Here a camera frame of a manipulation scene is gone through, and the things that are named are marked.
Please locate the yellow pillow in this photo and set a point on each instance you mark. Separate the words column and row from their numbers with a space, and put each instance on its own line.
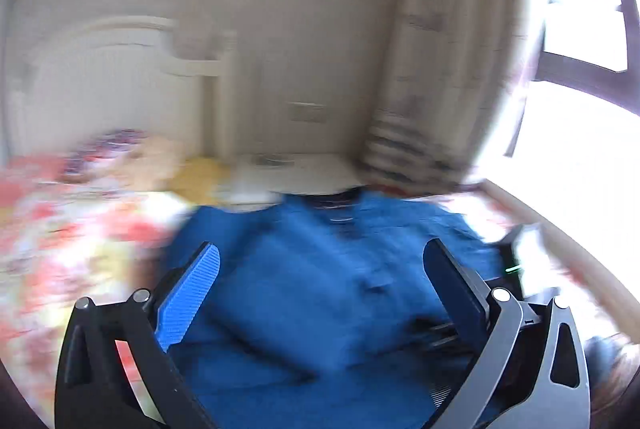
column 200, row 179

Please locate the wooden window sill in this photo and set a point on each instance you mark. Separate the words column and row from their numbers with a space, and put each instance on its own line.
column 565, row 244

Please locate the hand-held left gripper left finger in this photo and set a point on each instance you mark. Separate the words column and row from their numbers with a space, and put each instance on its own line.
column 190, row 289

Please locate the blue quilted down jacket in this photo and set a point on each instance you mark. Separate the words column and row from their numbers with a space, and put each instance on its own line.
column 310, row 289

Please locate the beige pillow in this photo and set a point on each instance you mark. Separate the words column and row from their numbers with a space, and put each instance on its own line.
column 147, row 161

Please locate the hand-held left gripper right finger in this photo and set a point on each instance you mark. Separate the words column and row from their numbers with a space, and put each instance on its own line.
column 462, row 304

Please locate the beige wall socket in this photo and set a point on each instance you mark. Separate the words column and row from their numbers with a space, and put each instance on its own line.
column 308, row 112

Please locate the beige patterned curtain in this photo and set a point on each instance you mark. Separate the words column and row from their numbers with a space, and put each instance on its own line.
column 445, row 59

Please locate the white wooden headboard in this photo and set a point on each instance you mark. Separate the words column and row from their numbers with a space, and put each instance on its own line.
column 110, row 74

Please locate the window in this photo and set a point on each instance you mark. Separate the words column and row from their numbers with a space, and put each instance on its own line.
column 590, row 34

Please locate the floral bed sheet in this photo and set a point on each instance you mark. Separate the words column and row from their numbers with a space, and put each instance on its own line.
column 65, row 249

